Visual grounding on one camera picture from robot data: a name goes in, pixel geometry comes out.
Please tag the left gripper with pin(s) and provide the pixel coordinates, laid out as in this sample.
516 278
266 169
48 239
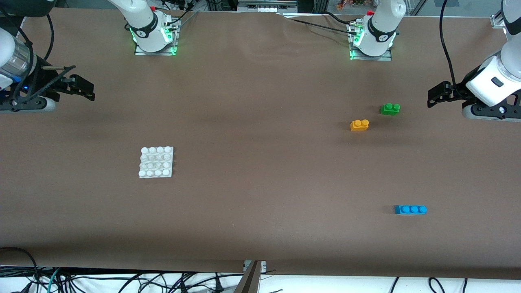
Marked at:
456 90

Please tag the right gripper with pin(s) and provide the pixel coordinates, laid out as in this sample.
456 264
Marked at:
45 82

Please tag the yellow two-stud block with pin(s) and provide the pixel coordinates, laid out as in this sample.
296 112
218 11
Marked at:
359 126

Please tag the white studded base plate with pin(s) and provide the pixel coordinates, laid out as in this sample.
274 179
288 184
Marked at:
156 162

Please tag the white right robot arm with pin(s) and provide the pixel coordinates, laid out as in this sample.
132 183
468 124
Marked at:
142 20

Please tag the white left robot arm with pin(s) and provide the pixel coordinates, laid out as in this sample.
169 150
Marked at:
382 24

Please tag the green two-stud block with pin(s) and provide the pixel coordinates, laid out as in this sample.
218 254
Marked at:
390 110

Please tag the blue three-stud block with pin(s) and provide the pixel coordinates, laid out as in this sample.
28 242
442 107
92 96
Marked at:
410 210

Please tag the orange background object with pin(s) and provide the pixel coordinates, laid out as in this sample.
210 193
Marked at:
350 4

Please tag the brown paper table cover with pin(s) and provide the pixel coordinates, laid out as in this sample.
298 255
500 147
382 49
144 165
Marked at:
244 101

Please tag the white power strip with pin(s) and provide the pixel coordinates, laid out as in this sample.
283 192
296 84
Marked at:
264 7

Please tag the aluminium table leg profile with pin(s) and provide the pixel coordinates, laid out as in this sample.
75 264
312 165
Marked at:
248 280

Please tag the aluminium frame corner post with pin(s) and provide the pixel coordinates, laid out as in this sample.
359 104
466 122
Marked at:
497 21

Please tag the metal table edge bracket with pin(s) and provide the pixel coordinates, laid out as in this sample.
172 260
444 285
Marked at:
263 266

